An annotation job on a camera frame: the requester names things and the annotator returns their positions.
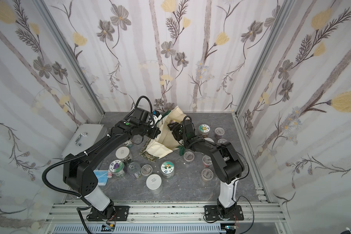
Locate grey label seed jar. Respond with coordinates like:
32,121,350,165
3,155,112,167
146,174,163,195

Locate red orange label seed jar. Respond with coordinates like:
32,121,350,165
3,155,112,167
161,161,175,178

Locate plain white lid jar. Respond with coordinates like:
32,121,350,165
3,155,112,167
115,146,133,165

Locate silver tin can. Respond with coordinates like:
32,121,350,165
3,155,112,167
127,161,142,179

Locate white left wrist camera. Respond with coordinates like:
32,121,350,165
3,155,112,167
152,110,162,123

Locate white purple cartoon seed jar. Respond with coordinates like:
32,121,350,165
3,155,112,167
109,160,126,177

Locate small white pink tube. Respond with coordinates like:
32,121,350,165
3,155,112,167
107,171,113,178

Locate white cartoon label seed jar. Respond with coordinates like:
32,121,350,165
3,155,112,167
198,124,211,138

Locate yellow stripe lid jar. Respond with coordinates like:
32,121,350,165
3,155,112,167
201,168,214,182

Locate clear purple label seed jar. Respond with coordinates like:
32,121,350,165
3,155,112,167
214,127,225,139

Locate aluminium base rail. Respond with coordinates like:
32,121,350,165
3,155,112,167
46,200,284,234

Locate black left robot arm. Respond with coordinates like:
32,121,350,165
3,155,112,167
42,104,160,219

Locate blue face mask pack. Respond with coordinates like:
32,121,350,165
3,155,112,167
94,170,108,186

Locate grey metal case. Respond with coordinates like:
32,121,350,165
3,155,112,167
61,123,108,159

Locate cream canvas tote bag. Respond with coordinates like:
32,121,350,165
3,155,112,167
140,106,186,162

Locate clear jar grey contents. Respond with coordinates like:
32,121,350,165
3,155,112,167
217,138,228,144

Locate white text label jar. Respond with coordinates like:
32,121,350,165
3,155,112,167
205,137,215,143

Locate red green label jar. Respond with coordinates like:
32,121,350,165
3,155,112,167
202,155,213,168

